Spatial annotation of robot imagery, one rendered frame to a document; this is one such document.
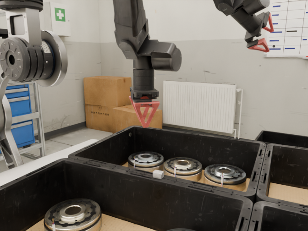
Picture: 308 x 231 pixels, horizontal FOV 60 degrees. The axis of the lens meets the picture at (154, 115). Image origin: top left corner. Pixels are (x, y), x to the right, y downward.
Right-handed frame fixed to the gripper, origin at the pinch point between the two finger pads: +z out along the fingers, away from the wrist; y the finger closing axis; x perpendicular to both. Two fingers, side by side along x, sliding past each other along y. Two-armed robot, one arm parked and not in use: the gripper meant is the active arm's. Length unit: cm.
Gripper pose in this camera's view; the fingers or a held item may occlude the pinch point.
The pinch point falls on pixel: (143, 121)
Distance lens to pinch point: 74.6
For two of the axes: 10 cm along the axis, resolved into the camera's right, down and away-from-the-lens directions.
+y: -2.1, -2.4, 9.5
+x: -9.8, 0.4, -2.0
